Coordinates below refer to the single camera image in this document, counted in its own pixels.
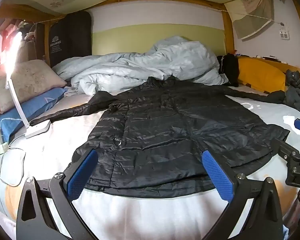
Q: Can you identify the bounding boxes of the checked curtain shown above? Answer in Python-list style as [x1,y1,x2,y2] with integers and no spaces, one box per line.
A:
[225,0,280,40]

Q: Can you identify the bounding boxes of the black padded mat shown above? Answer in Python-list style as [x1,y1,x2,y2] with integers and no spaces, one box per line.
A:
[49,11,92,68]

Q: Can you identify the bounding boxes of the dark grey jeans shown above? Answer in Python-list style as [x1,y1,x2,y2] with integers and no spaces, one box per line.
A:
[284,69,300,112]

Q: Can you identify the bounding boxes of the light blue duvet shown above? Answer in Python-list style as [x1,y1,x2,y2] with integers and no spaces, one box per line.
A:
[52,36,229,97]

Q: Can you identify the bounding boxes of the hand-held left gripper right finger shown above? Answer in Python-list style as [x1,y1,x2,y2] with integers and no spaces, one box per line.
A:
[201,150,284,240]

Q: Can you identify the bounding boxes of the white desk lamp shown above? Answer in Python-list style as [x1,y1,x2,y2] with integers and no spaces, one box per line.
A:
[0,31,52,139]

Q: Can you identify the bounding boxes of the black puffer jacket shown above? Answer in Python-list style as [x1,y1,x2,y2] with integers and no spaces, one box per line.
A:
[30,76,290,197]

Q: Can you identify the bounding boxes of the yellow cushion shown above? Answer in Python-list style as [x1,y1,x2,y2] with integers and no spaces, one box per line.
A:
[236,57,287,93]

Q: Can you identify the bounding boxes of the black garment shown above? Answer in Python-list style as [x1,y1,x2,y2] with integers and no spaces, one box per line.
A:
[217,53,240,88]

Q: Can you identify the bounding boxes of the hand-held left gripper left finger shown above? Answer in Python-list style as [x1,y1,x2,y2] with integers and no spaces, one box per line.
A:
[16,149,100,240]

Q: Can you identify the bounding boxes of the blue pillow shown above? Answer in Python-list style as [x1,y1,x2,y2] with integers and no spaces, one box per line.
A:
[0,87,69,143]

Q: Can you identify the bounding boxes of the white cable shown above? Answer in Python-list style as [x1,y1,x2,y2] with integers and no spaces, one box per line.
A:
[0,146,27,188]

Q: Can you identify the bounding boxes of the beige pillow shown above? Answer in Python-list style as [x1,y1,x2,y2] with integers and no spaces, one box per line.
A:
[0,59,67,114]

